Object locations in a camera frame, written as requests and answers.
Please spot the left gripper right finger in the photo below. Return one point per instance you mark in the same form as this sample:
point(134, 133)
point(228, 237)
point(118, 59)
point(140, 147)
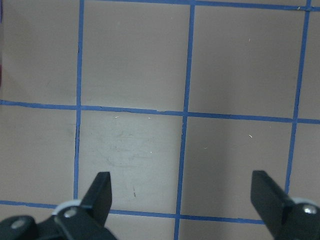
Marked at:
point(286, 218)

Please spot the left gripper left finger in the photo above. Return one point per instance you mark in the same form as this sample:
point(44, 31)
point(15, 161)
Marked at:
point(72, 220)

